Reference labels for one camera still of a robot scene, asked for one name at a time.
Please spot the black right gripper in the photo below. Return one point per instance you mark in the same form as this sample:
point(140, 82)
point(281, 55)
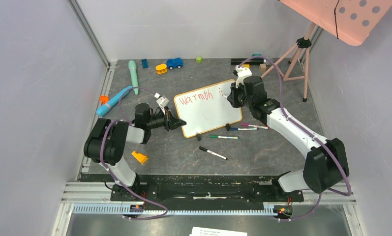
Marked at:
point(233, 97)

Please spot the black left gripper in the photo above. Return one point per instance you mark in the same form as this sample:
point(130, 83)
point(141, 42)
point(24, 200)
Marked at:
point(171, 122)

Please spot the yellow framed whiteboard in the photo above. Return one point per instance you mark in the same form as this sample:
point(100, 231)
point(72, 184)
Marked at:
point(204, 109)

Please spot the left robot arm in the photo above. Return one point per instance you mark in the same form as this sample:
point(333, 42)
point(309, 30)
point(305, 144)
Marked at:
point(105, 144)

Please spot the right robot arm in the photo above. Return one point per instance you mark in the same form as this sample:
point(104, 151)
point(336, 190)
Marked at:
point(326, 166)

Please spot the wooden block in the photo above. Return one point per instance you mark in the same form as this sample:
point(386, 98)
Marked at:
point(263, 67)

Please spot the black microphone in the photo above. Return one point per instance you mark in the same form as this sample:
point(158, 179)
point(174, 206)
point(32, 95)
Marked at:
point(255, 61)

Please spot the purple capped marker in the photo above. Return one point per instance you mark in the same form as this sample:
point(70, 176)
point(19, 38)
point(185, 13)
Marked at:
point(255, 126)

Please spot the black capped marker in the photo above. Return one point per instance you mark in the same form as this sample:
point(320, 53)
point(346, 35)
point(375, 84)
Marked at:
point(212, 153)

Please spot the orange wedge toy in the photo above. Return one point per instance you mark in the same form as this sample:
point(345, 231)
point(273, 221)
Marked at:
point(141, 158)

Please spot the green capped marker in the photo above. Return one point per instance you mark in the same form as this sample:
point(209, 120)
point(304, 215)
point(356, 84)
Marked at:
point(223, 137)

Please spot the blue toy car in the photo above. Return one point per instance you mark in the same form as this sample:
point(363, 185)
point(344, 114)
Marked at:
point(174, 63)

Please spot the dark blue block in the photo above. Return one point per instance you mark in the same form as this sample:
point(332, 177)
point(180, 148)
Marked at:
point(144, 63)

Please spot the blue toy crayon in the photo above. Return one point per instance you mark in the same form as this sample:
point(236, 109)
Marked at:
point(105, 108)

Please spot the orange small toy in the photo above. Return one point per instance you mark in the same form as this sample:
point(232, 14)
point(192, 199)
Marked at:
point(104, 99)

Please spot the mint green toy crayon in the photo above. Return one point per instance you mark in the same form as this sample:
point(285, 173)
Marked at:
point(133, 75)

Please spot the pink tripod stand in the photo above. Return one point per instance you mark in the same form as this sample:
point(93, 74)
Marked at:
point(302, 45)

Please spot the white paper sheet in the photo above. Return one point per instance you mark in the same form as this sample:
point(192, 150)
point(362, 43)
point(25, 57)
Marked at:
point(199, 231)

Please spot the pink perforated panel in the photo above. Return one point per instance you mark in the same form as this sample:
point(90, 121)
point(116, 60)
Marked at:
point(351, 21)

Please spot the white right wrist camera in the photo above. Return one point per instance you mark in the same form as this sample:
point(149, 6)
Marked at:
point(242, 73)

